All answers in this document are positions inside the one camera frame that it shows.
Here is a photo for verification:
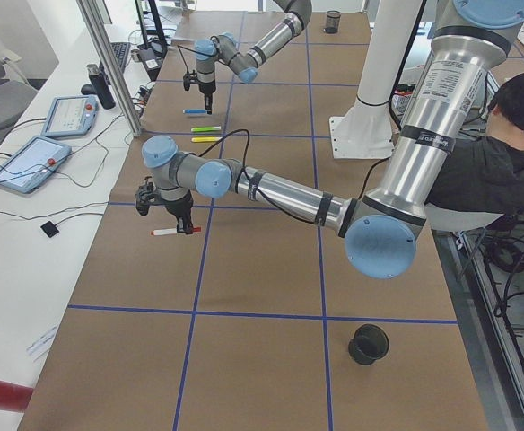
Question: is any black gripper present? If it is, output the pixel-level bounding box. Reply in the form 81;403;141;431
182;71;216;114
135;176;194;234

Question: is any red marker pen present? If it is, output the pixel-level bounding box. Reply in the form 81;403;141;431
150;226;202;236

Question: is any blue marker pen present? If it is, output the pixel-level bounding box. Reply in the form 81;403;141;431
182;109;208;115

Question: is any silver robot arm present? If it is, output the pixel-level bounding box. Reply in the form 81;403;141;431
183;0;312;115
136;1;524;278

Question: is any green marker pen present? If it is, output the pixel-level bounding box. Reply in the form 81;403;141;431
191;126;222;134

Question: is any yellow marker pen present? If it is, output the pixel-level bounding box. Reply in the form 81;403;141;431
191;136;222;144

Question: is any black keyboard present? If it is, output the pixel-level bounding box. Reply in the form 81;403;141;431
110;41;131;72

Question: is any black water bottle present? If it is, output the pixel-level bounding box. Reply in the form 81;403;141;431
86;64;116;110

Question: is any far blue teach pendant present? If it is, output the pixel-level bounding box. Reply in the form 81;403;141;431
41;95;98;138

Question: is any blue teach pendant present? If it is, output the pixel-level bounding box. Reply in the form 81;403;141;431
0;136;72;194
41;95;98;138

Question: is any small black sensor puck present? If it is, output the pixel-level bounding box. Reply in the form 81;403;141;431
40;221;59;238

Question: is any right black mesh cup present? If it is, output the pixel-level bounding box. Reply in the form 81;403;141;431
324;10;341;34

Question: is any black mesh cup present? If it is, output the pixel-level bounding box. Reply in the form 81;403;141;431
324;10;341;34
348;324;389;365

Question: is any near blue teach pendant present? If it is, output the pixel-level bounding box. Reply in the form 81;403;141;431
0;136;72;194

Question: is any left black mesh cup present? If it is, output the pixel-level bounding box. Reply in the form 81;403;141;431
348;324;389;365

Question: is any red cylinder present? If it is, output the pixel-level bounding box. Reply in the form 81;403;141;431
0;380;34;413

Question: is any seated person in black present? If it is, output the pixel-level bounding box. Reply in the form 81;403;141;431
426;73;524;215

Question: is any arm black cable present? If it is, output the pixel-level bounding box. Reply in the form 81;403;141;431
176;43;209;91
205;128;380;225

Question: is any aluminium frame post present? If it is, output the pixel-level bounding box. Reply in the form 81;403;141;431
76;0;142;137

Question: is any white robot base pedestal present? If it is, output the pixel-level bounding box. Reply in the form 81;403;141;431
329;0;425;159

